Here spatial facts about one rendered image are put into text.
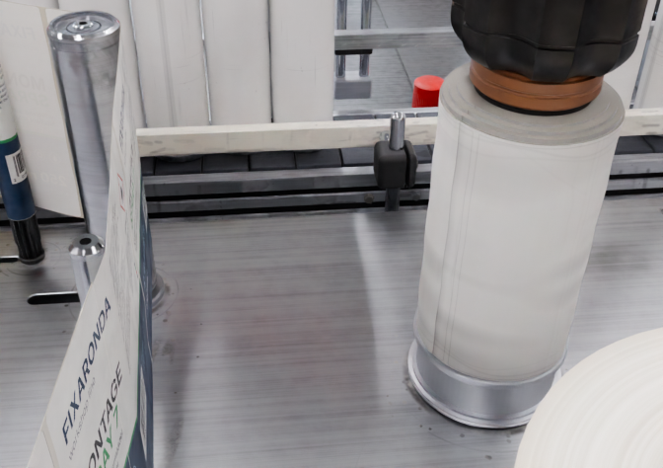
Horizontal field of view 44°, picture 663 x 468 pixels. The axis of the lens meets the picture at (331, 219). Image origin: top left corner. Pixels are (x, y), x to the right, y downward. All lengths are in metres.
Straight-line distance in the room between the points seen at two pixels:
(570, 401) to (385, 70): 0.69
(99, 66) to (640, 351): 0.30
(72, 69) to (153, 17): 0.19
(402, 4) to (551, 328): 0.76
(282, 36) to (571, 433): 0.43
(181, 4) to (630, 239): 0.37
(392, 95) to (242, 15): 0.30
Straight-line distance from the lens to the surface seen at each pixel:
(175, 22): 0.63
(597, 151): 0.37
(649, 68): 0.76
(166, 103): 0.66
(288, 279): 0.55
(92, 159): 0.47
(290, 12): 0.63
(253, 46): 0.64
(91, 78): 0.45
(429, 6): 1.14
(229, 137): 0.65
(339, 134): 0.66
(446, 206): 0.39
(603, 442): 0.29
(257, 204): 0.67
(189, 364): 0.50
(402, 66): 0.96
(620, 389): 0.30
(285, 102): 0.67
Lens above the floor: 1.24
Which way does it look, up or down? 36 degrees down
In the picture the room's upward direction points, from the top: 1 degrees clockwise
